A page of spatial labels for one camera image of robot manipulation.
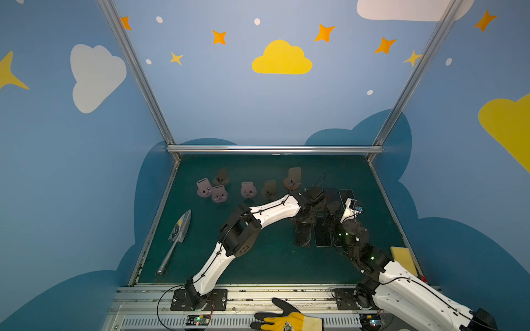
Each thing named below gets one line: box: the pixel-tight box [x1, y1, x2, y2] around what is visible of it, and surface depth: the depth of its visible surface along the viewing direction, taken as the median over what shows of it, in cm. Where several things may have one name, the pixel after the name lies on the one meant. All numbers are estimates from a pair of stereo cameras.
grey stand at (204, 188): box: [195, 177, 213, 198], surface depth 103 cm
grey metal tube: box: [156, 208, 192, 276], surface depth 90 cm
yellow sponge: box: [389, 246, 419, 277], surface depth 87 cm
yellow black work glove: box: [250, 297, 324, 331], surface depth 70 cm
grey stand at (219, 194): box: [211, 184, 229, 203], surface depth 103 cm
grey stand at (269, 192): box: [260, 179, 278, 201], surface depth 103 cm
